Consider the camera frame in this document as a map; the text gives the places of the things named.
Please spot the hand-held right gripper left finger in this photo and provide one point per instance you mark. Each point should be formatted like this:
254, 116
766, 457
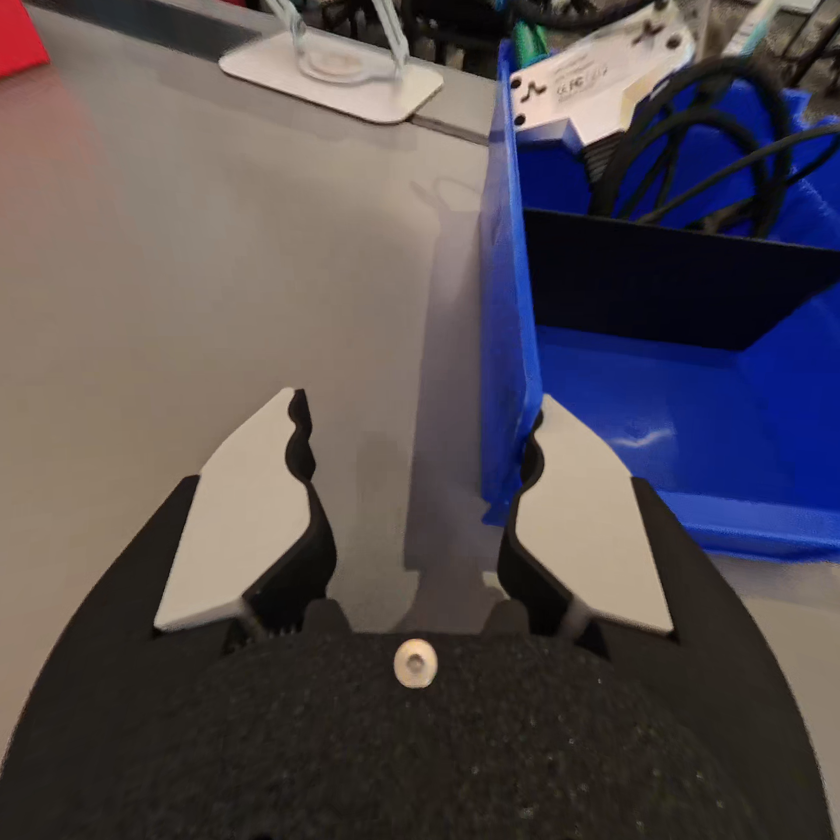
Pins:
243, 525

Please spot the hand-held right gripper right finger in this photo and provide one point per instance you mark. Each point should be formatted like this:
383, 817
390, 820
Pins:
591, 538

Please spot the blue plastic bin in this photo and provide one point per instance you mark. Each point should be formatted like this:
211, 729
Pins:
683, 420

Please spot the silver stand base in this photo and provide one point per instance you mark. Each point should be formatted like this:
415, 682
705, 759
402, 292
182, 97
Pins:
368, 95

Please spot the red plastic bin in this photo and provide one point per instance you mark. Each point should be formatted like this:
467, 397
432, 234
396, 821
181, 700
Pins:
20, 40

